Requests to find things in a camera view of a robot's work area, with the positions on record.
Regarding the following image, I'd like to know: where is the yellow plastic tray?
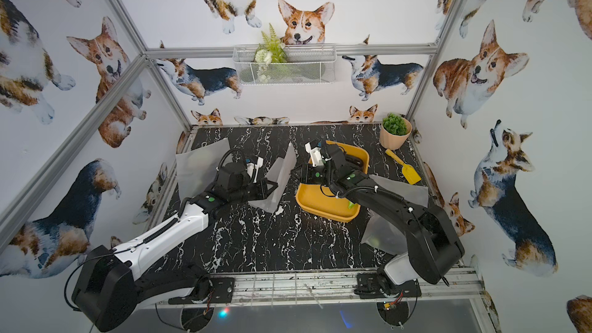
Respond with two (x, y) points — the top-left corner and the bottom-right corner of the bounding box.
(295, 140), (369, 223)

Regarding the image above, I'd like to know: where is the frosted zip-top bag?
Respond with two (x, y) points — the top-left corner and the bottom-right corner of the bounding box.
(176, 138), (230, 200)
(361, 174), (429, 256)
(248, 143), (297, 214)

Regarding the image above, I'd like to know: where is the frosted zip-top bag front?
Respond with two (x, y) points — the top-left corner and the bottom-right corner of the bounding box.
(361, 174), (429, 256)

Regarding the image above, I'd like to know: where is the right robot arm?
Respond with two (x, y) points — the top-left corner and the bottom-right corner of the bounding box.
(292, 140), (465, 285)

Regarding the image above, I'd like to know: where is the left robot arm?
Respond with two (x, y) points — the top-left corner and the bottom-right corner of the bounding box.
(72, 179), (278, 332)

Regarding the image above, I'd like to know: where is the pink pot green plant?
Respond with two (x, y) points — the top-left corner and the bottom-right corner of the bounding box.
(379, 113), (413, 150)

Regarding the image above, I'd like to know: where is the yellow plastic scoop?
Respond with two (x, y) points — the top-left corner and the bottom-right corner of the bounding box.
(385, 149), (422, 185)

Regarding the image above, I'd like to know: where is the artificial fern and flower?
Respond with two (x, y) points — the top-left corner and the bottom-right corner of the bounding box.
(254, 24), (289, 83)

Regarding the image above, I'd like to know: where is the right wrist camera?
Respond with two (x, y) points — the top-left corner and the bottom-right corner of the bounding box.
(305, 143), (325, 167)

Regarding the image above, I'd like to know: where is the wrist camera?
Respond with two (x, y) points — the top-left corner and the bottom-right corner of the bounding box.
(246, 157), (264, 183)
(305, 143), (325, 167)

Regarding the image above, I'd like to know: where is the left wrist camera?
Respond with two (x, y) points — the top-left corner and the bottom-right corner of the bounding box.
(246, 157), (264, 183)

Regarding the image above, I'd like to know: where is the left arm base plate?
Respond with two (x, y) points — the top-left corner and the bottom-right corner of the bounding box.
(168, 277), (236, 305)

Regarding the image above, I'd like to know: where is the white wire wall basket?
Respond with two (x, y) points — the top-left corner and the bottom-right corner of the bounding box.
(233, 45), (337, 86)

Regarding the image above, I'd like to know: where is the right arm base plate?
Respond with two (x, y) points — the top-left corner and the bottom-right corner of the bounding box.
(354, 273), (422, 299)

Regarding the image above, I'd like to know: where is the aluminium frame post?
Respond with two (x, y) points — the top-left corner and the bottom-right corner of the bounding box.
(1, 54), (147, 250)

